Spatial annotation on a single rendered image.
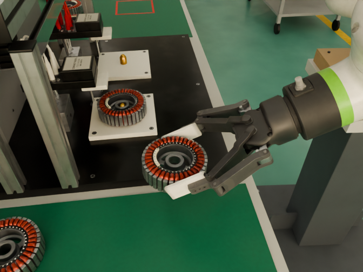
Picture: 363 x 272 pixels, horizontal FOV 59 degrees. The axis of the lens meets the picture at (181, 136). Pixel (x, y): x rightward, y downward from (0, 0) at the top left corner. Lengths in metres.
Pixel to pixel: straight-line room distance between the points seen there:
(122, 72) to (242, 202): 0.51
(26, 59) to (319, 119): 0.42
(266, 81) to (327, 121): 1.94
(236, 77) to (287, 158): 0.85
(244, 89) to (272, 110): 1.81
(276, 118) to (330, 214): 0.88
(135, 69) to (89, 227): 0.49
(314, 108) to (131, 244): 0.36
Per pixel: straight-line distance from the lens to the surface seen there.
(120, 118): 0.71
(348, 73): 0.51
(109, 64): 0.98
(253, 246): 0.58
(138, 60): 0.98
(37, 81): 0.50
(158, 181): 0.51
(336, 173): 1.15
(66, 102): 0.77
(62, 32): 0.92
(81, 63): 0.70
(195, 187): 0.49
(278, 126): 0.50
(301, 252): 1.48
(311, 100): 0.49
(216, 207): 0.61
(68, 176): 0.62
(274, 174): 1.73
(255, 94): 2.27
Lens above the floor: 1.25
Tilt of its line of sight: 42 degrees down
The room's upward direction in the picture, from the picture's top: straight up
